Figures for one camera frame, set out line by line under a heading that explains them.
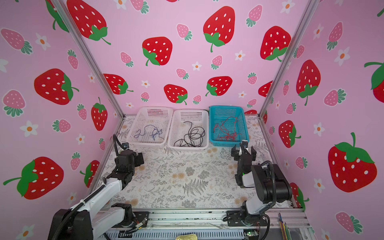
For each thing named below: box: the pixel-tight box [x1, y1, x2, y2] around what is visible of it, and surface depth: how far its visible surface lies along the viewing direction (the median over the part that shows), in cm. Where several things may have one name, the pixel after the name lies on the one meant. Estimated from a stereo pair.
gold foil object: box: [175, 233, 199, 240], surface depth 67 cm
